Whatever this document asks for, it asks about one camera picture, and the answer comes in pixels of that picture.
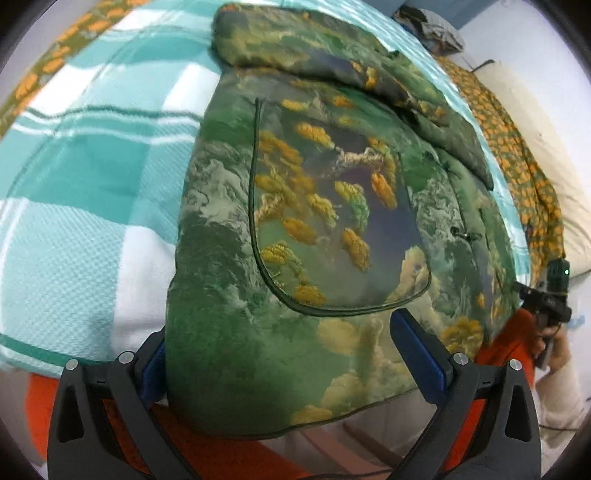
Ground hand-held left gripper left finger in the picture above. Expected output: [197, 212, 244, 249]
[47, 325, 195, 480]

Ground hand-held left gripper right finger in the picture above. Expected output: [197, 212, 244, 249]
[389, 308, 541, 480]

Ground green landscape print padded jacket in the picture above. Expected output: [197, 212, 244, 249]
[165, 2, 529, 438]

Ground person's right forearm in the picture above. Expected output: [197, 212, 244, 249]
[531, 362, 591, 437]

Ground pile of clothes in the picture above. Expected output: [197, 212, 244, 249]
[392, 4, 465, 54]

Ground person's right hand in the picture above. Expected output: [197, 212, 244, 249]
[538, 323, 573, 372]

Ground orange fluffy pants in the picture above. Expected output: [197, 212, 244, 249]
[25, 308, 539, 480]

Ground orange floral quilt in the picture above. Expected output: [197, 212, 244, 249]
[0, 0, 568, 289]

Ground teal plaid bed sheet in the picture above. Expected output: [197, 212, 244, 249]
[0, 0, 532, 379]

